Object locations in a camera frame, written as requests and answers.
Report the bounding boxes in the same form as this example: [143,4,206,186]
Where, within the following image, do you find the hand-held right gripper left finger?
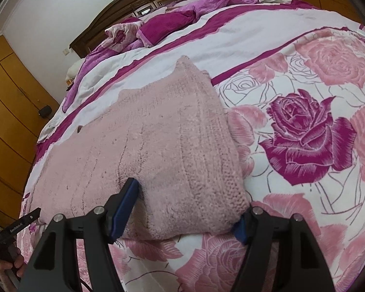
[18,177,140,292]

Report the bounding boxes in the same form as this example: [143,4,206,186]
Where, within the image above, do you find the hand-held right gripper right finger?
[231,206,337,292]

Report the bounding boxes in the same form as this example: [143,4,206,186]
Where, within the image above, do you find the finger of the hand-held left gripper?
[4,208,41,235]

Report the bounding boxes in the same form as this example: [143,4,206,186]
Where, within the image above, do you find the pink knit sweater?
[27,55,251,241]

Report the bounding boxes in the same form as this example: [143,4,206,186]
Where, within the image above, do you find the person's left hand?
[0,245,26,284]

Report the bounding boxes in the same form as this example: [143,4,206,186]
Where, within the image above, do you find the orange wooden wardrobe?
[0,35,61,228]

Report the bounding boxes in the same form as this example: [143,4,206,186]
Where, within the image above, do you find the white plush goose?
[66,58,86,81]

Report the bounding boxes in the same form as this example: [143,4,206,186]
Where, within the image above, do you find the floral pink bed cover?
[18,0,365,292]

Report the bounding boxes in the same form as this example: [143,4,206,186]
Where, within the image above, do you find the crumpled purple quilt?
[105,0,259,49]

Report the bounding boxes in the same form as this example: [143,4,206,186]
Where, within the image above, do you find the dark wooden headboard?
[70,0,226,59]

